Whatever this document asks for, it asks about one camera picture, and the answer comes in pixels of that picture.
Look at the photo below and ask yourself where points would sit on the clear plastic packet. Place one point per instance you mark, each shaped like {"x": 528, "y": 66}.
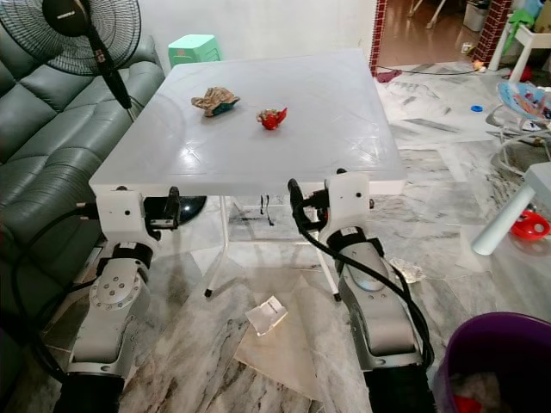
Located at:
{"x": 266, "y": 316}

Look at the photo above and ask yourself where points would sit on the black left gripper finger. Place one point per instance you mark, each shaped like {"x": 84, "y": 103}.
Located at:
{"x": 175, "y": 194}

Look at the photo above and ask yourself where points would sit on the brown paper trash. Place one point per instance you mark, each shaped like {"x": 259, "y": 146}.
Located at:
{"x": 215, "y": 101}

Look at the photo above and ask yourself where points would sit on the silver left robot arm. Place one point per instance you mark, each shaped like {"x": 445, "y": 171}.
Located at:
{"x": 114, "y": 292}

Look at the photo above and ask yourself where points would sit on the black standing fan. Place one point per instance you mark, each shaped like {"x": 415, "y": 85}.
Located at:
{"x": 69, "y": 17}

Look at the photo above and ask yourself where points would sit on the green plastic stool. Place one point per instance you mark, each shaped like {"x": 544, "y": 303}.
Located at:
{"x": 194, "y": 50}

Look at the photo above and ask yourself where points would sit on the red plastic item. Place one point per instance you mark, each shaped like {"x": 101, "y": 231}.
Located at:
{"x": 529, "y": 226}

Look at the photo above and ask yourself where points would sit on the red brick pillar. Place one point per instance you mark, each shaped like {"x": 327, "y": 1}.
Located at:
{"x": 492, "y": 30}

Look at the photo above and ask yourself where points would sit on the red brick wall edge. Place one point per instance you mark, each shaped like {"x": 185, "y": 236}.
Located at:
{"x": 377, "y": 34}

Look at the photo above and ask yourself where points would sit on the grey green leather sofa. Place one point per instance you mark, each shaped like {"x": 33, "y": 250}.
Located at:
{"x": 52, "y": 146}

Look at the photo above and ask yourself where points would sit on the red wrapper trash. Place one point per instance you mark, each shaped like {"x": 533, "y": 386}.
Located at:
{"x": 272, "y": 119}

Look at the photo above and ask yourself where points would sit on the crumpled clear plastic wrapper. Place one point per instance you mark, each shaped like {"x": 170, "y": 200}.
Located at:
{"x": 407, "y": 272}

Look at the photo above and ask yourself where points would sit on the white small chair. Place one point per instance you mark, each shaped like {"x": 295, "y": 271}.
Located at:
{"x": 529, "y": 43}

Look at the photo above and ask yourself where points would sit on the blue baby bouncer seat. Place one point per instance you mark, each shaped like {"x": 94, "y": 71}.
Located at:
{"x": 525, "y": 99}

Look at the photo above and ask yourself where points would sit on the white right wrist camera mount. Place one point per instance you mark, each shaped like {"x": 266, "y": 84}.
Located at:
{"x": 349, "y": 202}

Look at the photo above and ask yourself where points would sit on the white plastic folding table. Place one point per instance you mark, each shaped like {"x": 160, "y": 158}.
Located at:
{"x": 318, "y": 112}

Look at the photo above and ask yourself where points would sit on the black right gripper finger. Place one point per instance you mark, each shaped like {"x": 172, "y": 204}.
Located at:
{"x": 302, "y": 205}

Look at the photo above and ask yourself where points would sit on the white round pole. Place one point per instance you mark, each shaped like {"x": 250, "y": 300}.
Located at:
{"x": 504, "y": 222}

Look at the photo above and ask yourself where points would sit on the purple rubbish bin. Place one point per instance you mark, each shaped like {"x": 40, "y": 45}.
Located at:
{"x": 499, "y": 344}

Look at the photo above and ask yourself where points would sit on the small blue lid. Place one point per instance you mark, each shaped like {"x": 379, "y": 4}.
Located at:
{"x": 476, "y": 108}

